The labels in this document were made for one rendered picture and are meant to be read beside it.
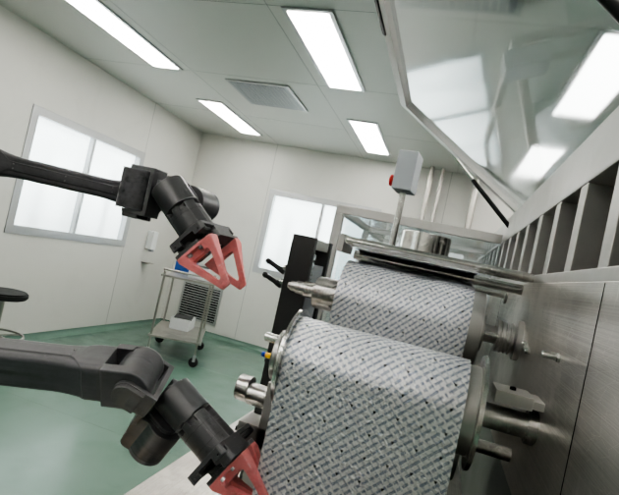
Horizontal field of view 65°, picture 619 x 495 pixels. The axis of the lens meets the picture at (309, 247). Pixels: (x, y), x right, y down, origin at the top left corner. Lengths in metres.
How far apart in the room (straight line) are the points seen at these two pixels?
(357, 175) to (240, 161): 1.69
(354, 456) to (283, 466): 0.10
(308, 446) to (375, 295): 0.31
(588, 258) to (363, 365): 0.33
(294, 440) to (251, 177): 6.28
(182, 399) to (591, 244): 0.58
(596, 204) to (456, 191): 5.58
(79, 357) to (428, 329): 0.54
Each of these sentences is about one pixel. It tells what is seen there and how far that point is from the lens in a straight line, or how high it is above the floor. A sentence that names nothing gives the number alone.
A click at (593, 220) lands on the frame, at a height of 1.53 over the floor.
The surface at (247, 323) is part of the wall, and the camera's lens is 6.72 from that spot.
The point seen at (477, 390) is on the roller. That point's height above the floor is 1.29.
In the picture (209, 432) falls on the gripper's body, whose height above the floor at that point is 1.14.
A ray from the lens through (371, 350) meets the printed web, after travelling 0.65.
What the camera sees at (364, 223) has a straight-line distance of 1.69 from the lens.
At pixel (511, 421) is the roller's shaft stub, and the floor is 1.25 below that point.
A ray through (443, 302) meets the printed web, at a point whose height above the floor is 1.37.
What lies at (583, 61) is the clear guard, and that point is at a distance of 0.74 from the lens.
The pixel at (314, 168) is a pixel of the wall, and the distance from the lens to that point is 6.58.
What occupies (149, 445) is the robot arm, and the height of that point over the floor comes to 1.10.
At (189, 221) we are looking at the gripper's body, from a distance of 0.76.
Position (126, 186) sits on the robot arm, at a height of 1.45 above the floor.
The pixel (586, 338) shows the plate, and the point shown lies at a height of 1.38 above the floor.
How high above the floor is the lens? 1.40
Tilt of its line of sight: 1 degrees up
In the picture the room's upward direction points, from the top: 13 degrees clockwise
